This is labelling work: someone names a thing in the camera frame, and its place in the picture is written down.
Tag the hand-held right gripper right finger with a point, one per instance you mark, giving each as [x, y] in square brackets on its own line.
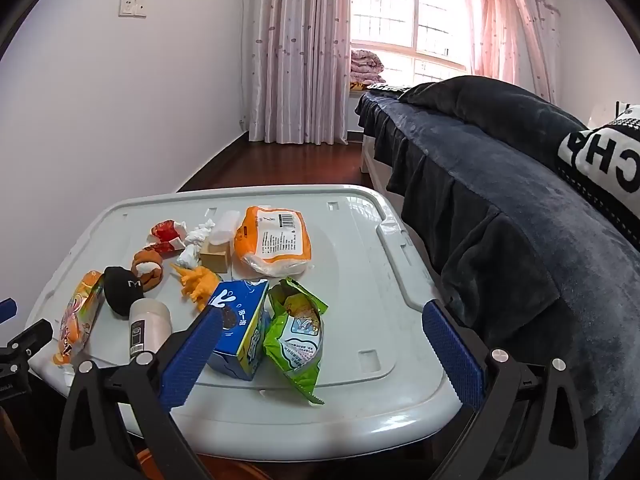
[452, 355]

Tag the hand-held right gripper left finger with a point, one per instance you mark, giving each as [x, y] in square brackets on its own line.
[192, 355]

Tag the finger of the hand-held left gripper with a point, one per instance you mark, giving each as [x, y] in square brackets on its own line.
[5, 311]
[27, 342]

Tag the orange white sock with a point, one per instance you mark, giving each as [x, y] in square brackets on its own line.
[147, 267]

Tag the orange white bread packet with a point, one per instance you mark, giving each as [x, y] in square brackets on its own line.
[272, 242]

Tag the orange snack packet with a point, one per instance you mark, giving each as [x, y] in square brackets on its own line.
[77, 320]

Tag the blue cookie box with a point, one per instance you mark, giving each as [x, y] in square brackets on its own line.
[242, 330]

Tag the white plastic bottle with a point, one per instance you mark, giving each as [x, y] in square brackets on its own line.
[145, 322]

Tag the yellow toy dinosaur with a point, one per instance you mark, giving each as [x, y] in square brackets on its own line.
[197, 282]

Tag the black sock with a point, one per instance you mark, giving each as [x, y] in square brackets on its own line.
[120, 290]

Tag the small brown cardboard box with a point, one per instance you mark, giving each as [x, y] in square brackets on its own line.
[216, 255]

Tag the green snack packet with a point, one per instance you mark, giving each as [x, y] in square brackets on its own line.
[295, 340]

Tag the orange plastic basin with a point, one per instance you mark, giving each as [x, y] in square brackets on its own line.
[146, 462]

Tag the white plastic table top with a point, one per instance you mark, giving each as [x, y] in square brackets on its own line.
[360, 280]

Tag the red white wrapper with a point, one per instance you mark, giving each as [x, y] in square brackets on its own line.
[165, 235]

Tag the person in dark sleeve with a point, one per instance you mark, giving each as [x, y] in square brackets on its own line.
[500, 210]

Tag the black white lettered pillow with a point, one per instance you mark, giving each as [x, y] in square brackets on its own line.
[605, 160]

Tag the yellow printed cloth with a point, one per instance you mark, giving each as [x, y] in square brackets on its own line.
[359, 85]

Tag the folded pink quilt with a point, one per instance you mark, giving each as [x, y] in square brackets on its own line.
[366, 65]

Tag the pink dotted curtain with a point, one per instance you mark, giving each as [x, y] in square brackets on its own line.
[295, 50]

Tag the pink sheer curtain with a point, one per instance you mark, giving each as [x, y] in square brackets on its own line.
[520, 35]

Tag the window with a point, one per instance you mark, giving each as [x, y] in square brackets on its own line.
[410, 15]

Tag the white wall switch panel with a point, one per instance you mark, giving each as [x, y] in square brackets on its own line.
[132, 7]

